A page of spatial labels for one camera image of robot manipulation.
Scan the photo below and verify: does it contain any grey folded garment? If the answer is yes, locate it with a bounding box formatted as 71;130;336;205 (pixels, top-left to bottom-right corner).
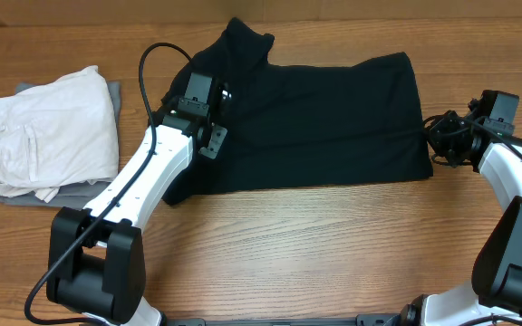
0;81;121;209

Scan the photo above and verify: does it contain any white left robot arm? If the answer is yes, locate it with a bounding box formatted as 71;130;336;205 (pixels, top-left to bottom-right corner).
45;72;231;325

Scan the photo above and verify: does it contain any black t-shirt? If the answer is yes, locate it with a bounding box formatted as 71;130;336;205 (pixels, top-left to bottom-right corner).
162;18;433;206

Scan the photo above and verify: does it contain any white folded garment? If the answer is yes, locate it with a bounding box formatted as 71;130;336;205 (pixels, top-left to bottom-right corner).
0;65;119;202

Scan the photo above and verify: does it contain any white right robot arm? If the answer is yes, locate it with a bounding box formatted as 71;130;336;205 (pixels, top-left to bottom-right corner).
387;110;522;325

